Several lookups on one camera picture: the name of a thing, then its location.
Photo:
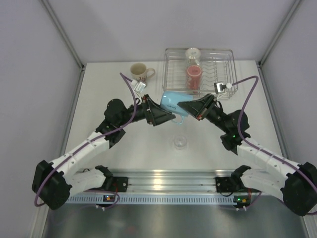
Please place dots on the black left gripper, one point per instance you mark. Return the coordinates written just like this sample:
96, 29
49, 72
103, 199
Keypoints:
157, 115

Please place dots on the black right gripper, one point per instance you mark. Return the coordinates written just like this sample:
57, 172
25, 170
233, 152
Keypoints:
201, 108

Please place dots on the light blue mug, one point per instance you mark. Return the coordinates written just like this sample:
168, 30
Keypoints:
170, 100

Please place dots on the pink ghost pattern mug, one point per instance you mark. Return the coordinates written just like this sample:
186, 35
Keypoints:
194, 75

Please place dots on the white floral mug orange inside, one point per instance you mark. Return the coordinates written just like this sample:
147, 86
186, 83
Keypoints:
193, 56

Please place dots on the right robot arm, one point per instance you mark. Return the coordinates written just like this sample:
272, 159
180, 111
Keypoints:
293, 183

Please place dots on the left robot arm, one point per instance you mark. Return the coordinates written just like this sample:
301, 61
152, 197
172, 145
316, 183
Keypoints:
104, 137

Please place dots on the clear plastic cup centre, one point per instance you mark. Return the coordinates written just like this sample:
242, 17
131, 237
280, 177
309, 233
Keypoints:
180, 142

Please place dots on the beige coral pattern mug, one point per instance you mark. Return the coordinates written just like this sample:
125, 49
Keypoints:
141, 73

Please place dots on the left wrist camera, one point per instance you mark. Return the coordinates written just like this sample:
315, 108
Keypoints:
138, 86

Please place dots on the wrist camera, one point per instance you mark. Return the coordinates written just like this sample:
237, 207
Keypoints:
138, 86
220, 88

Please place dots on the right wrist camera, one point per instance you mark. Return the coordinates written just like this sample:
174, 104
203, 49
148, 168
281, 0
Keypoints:
220, 88

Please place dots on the metal wire dish rack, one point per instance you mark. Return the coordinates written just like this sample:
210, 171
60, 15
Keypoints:
218, 65

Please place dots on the aluminium mounting rail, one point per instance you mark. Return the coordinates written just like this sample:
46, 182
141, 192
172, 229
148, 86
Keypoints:
168, 182

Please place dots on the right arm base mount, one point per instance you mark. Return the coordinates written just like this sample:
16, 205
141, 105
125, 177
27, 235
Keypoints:
227, 185

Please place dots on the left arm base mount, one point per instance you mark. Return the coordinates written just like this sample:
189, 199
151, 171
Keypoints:
116, 184

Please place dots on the perforated cable duct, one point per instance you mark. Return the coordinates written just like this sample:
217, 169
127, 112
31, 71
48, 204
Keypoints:
152, 199

